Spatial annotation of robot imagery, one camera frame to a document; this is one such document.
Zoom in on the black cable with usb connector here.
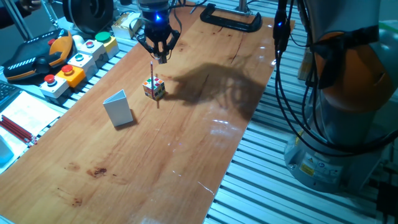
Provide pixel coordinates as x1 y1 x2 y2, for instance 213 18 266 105
272 0 398 156

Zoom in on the black keyboard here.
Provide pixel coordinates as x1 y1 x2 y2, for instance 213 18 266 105
0 80 22 112

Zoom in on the white round object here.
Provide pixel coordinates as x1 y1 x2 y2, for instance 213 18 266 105
71 34 85 48

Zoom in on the green cloth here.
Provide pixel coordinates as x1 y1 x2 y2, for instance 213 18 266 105
379 20 398 35

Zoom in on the orange wooden board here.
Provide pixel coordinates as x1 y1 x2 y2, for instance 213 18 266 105
0 0 295 224

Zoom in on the black filament spool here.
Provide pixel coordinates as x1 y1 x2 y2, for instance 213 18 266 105
62 0 115 35

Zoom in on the black orange teach pendant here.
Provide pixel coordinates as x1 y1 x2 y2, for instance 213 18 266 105
2 28 75 82

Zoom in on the grey metal pole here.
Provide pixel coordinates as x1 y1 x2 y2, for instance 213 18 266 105
40 0 60 29
2 0 34 41

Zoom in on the white box green small button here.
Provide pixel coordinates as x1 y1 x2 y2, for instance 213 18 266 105
67 52 99 78

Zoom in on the red striped pencil with eraser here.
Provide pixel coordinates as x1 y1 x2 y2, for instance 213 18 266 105
149 60 157 101

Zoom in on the brown cardboard box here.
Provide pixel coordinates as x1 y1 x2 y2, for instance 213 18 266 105
297 46 315 82

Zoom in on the yellow box red button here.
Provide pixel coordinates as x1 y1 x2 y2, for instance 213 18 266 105
55 64 86 88

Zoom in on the white box red mushroom button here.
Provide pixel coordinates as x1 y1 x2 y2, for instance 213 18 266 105
39 73 70 100

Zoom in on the bystander hand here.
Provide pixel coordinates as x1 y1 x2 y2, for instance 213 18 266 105
19 0 43 12

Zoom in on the long support pole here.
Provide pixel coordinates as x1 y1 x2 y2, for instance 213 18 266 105
234 0 251 15

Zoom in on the white paper sheet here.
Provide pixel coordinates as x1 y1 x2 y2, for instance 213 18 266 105
0 91 62 174

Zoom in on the yellow box green big button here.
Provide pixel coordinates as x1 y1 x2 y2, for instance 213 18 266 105
95 31 121 58

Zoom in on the yellow white carton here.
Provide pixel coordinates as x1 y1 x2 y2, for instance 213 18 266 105
111 11 143 40

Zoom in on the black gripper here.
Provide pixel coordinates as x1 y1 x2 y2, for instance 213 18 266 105
136 0 182 65

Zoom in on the black c-clamp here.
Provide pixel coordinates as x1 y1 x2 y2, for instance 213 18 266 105
190 1 264 34

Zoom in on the white box red small button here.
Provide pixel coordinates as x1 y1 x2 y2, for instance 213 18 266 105
77 39 108 68

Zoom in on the white rubik's cube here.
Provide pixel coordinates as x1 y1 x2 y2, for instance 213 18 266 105
142 76 167 102

